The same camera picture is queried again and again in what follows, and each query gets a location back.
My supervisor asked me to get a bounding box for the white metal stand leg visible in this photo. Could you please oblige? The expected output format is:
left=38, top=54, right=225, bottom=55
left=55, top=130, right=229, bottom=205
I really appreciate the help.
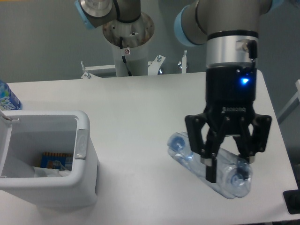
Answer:
left=277, top=79, right=300, bottom=124

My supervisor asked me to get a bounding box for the white plastic trash can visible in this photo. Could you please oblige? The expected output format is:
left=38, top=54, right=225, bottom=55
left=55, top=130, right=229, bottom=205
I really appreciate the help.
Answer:
left=0, top=110, right=98, bottom=207

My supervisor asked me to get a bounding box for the black cable on pedestal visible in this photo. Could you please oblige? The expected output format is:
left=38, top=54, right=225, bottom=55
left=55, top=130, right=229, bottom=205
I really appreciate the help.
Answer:
left=119, top=36, right=132, bottom=77

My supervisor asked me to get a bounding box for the white metal bracket frame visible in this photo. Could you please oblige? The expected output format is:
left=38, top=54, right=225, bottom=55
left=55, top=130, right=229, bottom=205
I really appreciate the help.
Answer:
left=81, top=50, right=188, bottom=79

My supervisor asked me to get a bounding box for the blue labelled water bottle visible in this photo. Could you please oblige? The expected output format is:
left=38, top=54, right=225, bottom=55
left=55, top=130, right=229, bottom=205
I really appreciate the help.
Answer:
left=0, top=80, right=23, bottom=111

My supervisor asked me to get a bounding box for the blue orange snack packet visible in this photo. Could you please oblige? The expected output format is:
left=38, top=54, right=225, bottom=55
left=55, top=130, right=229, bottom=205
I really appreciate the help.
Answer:
left=40, top=152, right=73, bottom=171

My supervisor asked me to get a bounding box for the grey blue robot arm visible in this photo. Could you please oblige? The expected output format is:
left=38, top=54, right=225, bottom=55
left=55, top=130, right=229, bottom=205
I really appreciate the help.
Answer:
left=75, top=0, right=281, bottom=183

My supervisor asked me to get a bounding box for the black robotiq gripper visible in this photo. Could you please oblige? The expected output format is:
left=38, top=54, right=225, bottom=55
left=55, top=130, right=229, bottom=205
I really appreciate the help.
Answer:
left=185, top=67, right=272, bottom=183

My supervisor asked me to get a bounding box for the black clamp at table edge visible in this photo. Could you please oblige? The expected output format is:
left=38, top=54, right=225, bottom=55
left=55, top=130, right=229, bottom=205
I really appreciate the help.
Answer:
left=283, top=189, right=300, bottom=214

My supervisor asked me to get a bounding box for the crushed clear plastic bottle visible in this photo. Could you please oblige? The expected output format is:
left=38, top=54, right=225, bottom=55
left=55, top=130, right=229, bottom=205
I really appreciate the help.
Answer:
left=167, top=132, right=253, bottom=199

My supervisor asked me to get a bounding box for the white paper wrapper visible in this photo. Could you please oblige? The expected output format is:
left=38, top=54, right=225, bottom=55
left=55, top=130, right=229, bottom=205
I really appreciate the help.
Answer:
left=33, top=167, right=71, bottom=178

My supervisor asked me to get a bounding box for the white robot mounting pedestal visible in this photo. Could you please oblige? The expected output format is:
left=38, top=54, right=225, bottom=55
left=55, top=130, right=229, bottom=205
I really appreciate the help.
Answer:
left=103, top=12, right=155, bottom=77

